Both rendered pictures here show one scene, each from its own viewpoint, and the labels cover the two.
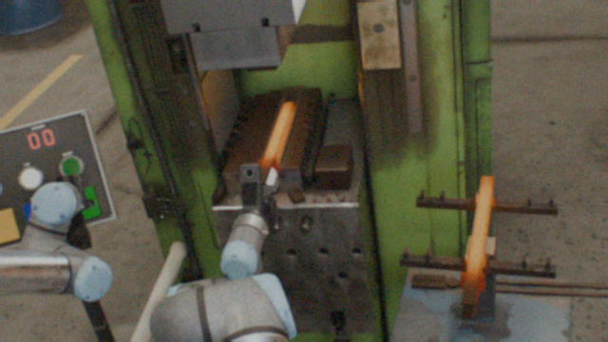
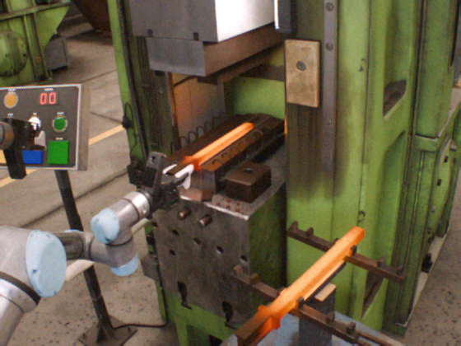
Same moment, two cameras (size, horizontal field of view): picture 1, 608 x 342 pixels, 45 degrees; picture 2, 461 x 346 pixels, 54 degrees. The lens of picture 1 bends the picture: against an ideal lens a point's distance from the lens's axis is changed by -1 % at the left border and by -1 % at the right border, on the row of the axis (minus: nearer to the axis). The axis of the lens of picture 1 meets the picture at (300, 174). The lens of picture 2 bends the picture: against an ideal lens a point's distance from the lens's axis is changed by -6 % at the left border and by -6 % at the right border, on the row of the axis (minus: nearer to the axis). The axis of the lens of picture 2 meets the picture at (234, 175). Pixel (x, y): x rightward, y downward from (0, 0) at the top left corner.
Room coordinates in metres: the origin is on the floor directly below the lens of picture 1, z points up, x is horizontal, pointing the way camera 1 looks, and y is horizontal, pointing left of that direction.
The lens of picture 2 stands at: (0.46, -0.50, 1.64)
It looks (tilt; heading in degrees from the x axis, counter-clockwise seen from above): 29 degrees down; 22
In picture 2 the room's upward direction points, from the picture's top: 4 degrees counter-clockwise
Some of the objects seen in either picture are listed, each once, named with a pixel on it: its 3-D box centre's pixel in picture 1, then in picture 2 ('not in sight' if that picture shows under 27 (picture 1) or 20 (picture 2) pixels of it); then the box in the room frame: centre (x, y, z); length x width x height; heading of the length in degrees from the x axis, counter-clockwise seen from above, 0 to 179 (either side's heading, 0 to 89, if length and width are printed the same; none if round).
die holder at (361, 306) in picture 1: (310, 210); (247, 217); (1.79, -0.01, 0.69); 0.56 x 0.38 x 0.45; 166
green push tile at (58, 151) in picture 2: (83, 204); (58, 152); (1.54, 0.54, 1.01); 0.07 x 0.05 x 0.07; 101
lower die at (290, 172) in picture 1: (276, 136); (227, 146); (1.79, 0.05, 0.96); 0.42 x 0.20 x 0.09; 166
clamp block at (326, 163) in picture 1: (334, 166); (249, 181); (1.61, -0.09, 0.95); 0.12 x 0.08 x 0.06; 166
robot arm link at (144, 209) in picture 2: (251, 230); (136, 207); (1.35, 0.13, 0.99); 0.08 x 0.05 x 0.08; 76
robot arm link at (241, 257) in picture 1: (242, 254); (114, 222); (1.27, 0.15, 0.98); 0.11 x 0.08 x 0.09; 166
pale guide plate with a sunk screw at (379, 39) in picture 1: (379, 34); (302, 72); (1.64, -0.24, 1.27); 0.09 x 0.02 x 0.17; 76
